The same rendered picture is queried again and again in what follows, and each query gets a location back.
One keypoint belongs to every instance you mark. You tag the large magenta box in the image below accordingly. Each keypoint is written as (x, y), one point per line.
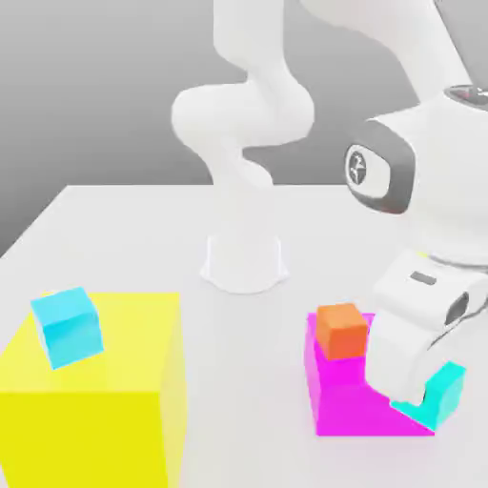
(343, 404)

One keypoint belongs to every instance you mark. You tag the small turquoise cube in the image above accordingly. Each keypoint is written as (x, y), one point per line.
(446, 396)

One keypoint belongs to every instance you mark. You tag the small orange cube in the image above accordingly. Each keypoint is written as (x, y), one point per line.
(341, 335)

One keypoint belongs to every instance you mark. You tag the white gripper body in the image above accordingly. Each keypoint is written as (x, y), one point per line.
(396, 358)

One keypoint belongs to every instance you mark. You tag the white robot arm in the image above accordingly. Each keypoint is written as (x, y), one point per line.
(244, 114)

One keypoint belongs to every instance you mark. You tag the small light blue cube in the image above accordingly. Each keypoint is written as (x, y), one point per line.
(68, 328)

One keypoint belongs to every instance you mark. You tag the large yellow box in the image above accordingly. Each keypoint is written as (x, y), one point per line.
(84, 431)

